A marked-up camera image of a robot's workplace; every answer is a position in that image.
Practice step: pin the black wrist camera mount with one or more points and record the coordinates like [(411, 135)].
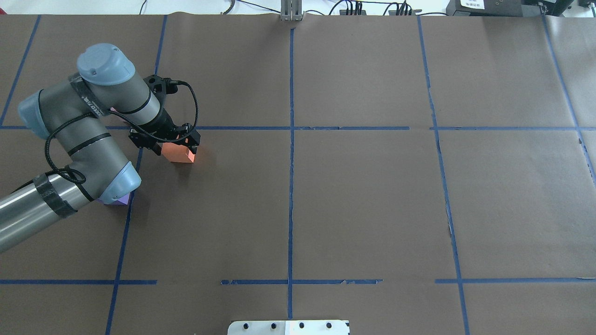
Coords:
[(161, 87)]

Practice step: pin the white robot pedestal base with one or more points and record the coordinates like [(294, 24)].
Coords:
[(290, 327)]

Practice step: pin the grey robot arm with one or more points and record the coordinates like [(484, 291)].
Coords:
[(86, 164)]

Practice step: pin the dark purple foam cube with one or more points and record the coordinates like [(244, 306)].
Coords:
[(122, 201)]

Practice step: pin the grey aluminium frame post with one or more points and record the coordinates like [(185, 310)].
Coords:
[(291, 10)]

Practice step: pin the black device box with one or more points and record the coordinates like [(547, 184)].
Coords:
[(507, 8)]

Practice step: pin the orange foam cube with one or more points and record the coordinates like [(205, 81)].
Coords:
[(177, 154)]

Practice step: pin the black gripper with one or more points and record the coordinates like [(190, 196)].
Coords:
[(166, 123)]

